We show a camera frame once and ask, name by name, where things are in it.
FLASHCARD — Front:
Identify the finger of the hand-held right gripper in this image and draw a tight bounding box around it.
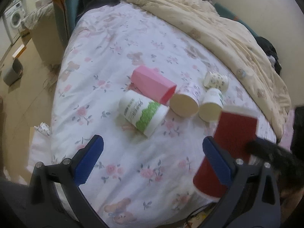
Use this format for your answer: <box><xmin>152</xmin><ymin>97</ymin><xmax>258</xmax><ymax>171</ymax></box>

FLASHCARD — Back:
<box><xmin>246</xmin><ymin>138</ymin><xmax>304</xmax><ymax>187</ymax></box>

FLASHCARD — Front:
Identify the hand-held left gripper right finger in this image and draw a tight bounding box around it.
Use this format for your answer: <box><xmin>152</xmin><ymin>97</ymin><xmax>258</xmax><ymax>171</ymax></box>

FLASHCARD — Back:
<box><xmin>202</xmin><ymin>136</ymin><xmax>282</xmax><ymax>228</ymax></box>

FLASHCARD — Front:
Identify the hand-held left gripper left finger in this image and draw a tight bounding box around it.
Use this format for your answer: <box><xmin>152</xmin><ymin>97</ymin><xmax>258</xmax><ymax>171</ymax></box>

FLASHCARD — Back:
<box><xmin>28</xmin><ymin>134</ymin><xmax>108</xmax><ymax>228</ymax></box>

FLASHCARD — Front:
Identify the red paper cup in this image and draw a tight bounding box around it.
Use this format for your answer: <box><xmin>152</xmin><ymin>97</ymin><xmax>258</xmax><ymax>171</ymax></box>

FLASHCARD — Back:
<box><xmin>193</xmin><ymin>111</ymin><xmax>258</xmax><ymax>199</ymax></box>

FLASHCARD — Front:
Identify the white cup with green print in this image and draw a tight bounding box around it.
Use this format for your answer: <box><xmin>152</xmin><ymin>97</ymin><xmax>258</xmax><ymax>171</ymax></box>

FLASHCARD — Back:
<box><xmin>198</xmin><ymin>88</ymin><xmax>224</xmax><ymax>122</ymax></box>

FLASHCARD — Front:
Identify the large white green-banded cup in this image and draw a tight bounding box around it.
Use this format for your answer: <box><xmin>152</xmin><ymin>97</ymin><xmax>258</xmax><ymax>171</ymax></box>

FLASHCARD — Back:
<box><xmin>118</xmin><ymin>89</ymin><xmax>170</xmax><ymax>139</ymax></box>

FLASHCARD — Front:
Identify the floral cup with beige inside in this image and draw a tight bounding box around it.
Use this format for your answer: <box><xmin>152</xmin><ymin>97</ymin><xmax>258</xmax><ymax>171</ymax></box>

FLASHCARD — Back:
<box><xmin>169</xmin><ymin>82</ymin><xmax>201</xmax><ymax>117</ymax></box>

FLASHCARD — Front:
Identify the small floral paper cup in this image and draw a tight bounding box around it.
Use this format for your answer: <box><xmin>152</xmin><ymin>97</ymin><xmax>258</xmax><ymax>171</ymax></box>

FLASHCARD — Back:
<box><xmin>204</xmin><ymin>71</ymin><xmax>229</xmax><ymax>91</ymax></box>

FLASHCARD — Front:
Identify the pink paper cup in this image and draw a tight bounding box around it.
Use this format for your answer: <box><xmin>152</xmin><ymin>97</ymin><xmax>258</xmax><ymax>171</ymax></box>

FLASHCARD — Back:
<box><xmin>131</xmin><ymin>65</ymin><xmax>177</xmax><ymax>105</ymax></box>

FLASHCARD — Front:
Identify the black clothing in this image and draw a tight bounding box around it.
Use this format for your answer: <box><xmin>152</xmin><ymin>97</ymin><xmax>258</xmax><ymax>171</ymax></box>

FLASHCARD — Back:
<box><xmin>256</xmin><ymin>36</ymin><xmax>283</xmax><ymax>74</ymax></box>

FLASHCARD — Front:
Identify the white floral bedsheet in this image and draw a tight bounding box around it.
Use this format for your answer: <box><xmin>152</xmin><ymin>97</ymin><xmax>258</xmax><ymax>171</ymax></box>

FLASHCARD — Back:
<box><xmin>30</xmin><ymin>0</ymin><xmax>278</xmax><ymax>228</ymax></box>

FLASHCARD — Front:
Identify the grey bin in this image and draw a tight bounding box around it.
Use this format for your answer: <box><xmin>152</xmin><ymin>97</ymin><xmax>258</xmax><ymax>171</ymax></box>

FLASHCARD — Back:
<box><xmin>2</xmin><ymin>57</ymin><xmax>24</xmax><ymax>86</ymax></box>

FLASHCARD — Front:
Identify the beige cabinet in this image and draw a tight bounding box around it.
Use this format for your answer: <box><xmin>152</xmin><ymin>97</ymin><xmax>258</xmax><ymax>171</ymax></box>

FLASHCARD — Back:
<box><xmin>30</xmin><ymin>17</ymin><xmax>63</xmax><ymax>66</ymax></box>

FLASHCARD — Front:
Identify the orange and white box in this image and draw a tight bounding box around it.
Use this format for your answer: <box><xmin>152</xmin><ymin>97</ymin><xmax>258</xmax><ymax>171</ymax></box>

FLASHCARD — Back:
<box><xmin>12</xmin><ymin>44</ymin><xmax>27</xmax><ymax>59</ymax></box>

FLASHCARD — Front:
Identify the beige bear-print quilt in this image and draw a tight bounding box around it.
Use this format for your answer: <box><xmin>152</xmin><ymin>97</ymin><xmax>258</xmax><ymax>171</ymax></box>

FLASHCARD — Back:
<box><xmin>118</xmin><ymin>0</ymin><xmax>292</xmax><ymax>138</ymax></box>

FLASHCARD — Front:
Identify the white washing machine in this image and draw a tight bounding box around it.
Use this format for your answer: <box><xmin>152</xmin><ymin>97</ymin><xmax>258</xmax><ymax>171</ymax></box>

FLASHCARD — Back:
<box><xmin>3</xmin><ymin>0</ymin><xmax>27</xmax><ymax>44</ymax></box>

